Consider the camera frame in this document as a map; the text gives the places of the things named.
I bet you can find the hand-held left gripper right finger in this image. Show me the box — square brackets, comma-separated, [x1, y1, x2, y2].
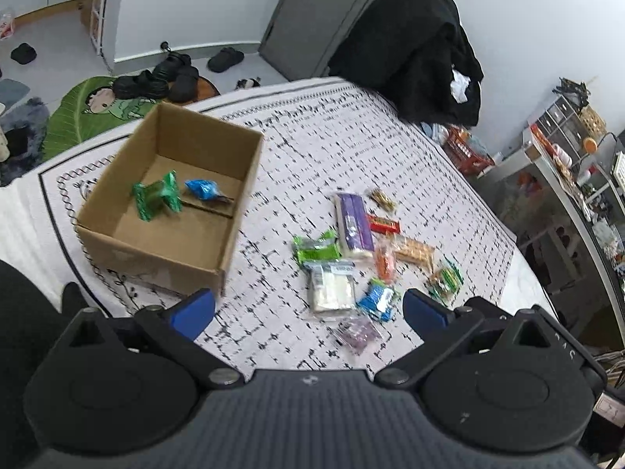
[373, 288, 606, 392]

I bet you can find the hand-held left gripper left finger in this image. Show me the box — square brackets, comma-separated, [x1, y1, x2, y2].
[63, 288, 245, 390]

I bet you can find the small blue snack packet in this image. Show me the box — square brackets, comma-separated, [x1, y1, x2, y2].
[356, 278, 402, 322]

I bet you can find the small purple snack packet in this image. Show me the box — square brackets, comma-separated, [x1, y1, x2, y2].
[334, 313, 384, 356]

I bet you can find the light green snack packet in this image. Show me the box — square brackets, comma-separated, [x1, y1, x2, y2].
[292, 231, 343, 265]

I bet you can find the brown cardboard box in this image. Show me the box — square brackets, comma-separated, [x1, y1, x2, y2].
[75, 102, 265, 298]

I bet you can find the green brown snack packet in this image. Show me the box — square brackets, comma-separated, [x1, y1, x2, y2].
[426, 256, 464, 304]

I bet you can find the clear cracker packet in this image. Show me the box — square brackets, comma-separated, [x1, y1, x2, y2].
[393, 235, 436, 272]

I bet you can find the orange snack packet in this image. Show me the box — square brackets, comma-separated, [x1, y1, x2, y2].
[373, 237, 398, 284]

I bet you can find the red snack bar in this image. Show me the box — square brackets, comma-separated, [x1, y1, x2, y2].
[366, 215, 401, 235]

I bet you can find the clear white snack packet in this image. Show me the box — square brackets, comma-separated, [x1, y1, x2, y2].
[303, 260, 357, 318]

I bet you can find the purple white long packet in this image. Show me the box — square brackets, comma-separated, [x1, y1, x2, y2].
[333, 192, 376, 261]

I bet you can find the small gold snack packet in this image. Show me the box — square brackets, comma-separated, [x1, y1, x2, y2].
[367, 188, 397, 213]

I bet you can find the dark green snack packet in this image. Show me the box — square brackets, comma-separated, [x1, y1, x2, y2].
[133, 171, 182, 223]

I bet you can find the blue candy packet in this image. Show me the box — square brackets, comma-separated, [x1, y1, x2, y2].
[184, 179, 230, 203]

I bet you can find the red plastic basket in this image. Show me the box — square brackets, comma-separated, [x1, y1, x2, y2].
[443, 127, 494, 175]

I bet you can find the white shelving unit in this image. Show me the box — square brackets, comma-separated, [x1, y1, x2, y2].
[522, 127, 625, 313]

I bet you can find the white cloth piece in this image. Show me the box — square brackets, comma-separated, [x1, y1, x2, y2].
[449, 68, 472, 104]

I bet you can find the black chunky shoe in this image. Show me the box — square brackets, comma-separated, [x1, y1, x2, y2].
[154, 53, 192, 81]
[112, 71, 169, 103]
[168, 66, 200, 103]

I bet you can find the grey drawer organizer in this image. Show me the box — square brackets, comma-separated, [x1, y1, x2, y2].
[530, 95, 594, 157]

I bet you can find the green leaf cartoon rug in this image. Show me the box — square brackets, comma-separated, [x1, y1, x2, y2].
[41, 75, 220, 162]

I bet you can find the grey fluffy rug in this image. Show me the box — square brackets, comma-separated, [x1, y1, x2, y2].
[0, 98, 50, 186]

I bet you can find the wicker basket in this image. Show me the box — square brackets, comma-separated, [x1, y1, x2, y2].
[579, 105, 609, 140]

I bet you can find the black coat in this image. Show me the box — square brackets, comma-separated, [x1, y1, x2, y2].
[328, 0, 485, 127]

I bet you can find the dark spiky ornament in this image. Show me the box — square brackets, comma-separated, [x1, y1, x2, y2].
[554, 77, 599, 108]

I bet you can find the grey floor mat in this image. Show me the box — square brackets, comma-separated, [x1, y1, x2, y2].
[0, 78, 30, 108]

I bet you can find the grey door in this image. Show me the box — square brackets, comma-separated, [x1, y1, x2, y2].
[258, 0, 452, 81]

